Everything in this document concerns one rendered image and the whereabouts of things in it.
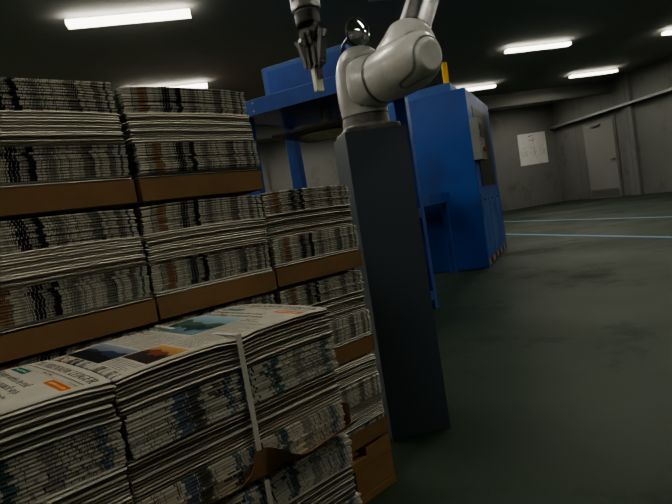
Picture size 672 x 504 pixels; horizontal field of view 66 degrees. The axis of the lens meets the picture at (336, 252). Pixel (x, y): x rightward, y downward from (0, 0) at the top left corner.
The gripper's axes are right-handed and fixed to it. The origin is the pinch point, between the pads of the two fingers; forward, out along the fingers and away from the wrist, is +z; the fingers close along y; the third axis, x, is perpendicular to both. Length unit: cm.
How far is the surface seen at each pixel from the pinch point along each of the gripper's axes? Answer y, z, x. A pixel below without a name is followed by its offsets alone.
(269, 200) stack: 16, 35, -38
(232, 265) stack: 19, 48, -52
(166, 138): 19, 20, -62
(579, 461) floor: 56, 116, 19
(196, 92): 18, 11, -53
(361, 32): -81, -57, 119
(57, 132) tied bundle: 19, 19, -82
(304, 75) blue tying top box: -127, -46, 113
